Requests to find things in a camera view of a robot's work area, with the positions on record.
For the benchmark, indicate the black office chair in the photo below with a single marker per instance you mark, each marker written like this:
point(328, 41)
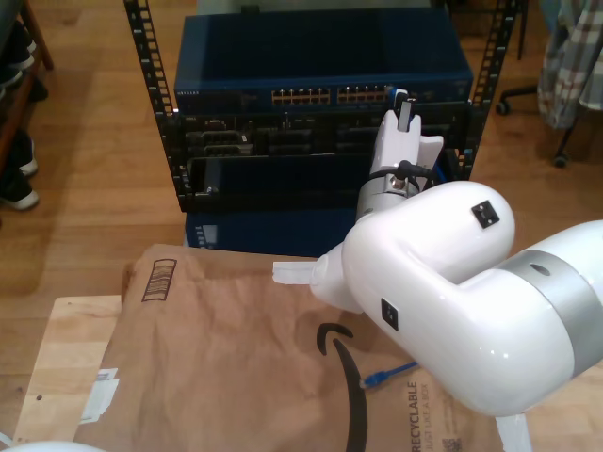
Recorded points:
point(518, 91)

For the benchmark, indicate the black rack server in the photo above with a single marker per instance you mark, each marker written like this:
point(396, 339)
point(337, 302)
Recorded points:
point(306, 124)

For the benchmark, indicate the small black box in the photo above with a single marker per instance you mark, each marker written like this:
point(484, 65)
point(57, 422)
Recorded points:
point(249, 9)

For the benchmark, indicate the white paper label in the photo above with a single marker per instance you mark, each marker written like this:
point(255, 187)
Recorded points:
point(101, 400)
point(513, 433)

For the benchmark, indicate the plaid shirt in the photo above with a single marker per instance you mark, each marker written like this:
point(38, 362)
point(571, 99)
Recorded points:
point(570, 70)

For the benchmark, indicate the small white strip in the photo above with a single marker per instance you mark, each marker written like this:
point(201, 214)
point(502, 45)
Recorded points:
point(4, 437)

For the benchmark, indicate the brown packing paper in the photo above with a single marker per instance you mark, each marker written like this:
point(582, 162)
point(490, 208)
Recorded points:
point(212, 376)

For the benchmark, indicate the blue network switch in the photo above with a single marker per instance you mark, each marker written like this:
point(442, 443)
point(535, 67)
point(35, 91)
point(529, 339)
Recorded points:
point(306, 52)

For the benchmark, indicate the dark striped shoe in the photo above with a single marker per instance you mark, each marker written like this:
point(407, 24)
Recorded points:
point(16, 52)

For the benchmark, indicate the black furniture leg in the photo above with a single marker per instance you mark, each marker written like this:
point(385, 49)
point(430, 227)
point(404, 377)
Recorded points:
point(521, 33)

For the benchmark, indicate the black rack frame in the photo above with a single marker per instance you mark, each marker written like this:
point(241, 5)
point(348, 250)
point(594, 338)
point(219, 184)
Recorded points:
point(169, 141)

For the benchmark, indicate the dark shoe white sole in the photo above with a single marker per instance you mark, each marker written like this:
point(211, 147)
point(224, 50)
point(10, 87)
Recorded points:
point(21, 200)
point(23, 155)

